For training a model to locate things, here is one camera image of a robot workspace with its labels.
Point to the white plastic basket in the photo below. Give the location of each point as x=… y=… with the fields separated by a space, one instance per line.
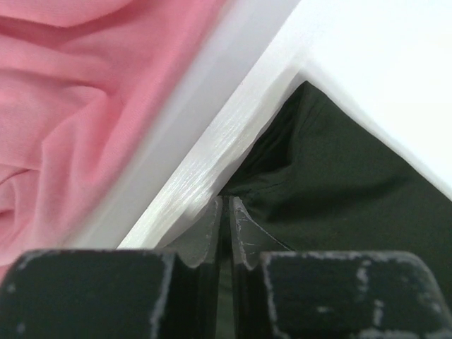
x=239 y=38

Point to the black t-shirt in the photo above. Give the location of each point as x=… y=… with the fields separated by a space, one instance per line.
x=316 y=180

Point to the pink t-shirt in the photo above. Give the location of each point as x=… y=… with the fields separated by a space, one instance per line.
x=81 y=82

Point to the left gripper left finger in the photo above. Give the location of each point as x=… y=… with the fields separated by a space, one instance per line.
x=170 y=292

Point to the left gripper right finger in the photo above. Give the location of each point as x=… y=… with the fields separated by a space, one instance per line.
x=280 y=293

